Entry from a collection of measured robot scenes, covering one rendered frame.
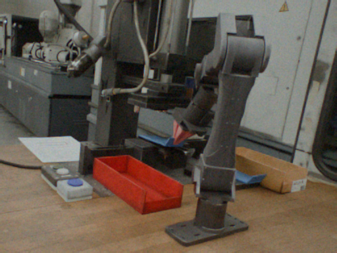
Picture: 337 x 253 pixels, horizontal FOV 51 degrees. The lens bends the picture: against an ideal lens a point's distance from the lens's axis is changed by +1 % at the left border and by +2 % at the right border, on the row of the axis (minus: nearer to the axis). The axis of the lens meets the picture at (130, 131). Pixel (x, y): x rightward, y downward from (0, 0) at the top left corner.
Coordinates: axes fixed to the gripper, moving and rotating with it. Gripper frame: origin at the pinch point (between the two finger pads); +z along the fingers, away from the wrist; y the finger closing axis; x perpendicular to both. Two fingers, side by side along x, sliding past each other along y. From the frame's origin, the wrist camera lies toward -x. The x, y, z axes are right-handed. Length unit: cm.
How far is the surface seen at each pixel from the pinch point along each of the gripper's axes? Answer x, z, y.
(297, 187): -33.7, -3.9, -22.2
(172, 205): 13.9, 1.8, -21.5
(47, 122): -84, 200, 247
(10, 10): -182, 337, 865
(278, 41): -61, -28, 35
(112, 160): 17.1, 10.3, 1.7
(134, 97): 9.5, -3.2, 15.9
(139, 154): 7.4, 8.8, 3.0
